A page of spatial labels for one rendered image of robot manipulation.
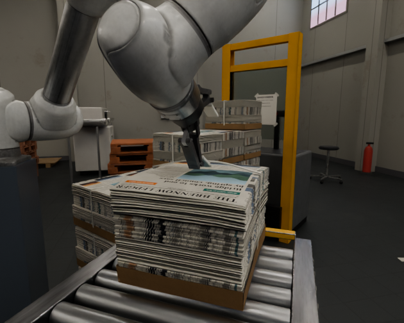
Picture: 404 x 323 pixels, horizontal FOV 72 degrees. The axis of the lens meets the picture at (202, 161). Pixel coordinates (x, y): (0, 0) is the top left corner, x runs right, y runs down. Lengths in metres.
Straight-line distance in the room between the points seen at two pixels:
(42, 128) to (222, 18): 0.94
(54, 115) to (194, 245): 0.82
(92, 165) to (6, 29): 4.16
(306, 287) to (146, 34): 0.59
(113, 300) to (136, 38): 0.51
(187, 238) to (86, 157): 5.32
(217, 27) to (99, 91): 7.49
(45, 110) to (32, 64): 7.08
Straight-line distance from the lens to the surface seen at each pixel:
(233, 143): 1.99
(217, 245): 0.55
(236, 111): 2.15
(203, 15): 0.43
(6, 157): 1.21
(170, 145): 1.77
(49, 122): 1.22
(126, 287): 0.72
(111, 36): 0.39
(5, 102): 1.21
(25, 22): 8.47
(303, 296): 0.68
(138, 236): 0.62
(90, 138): 5.77
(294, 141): 2.55
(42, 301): 0.71
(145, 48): 0.38
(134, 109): 7.81
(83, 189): 1.48
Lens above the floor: 1.18
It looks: 10 degrees down
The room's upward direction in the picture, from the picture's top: straight up
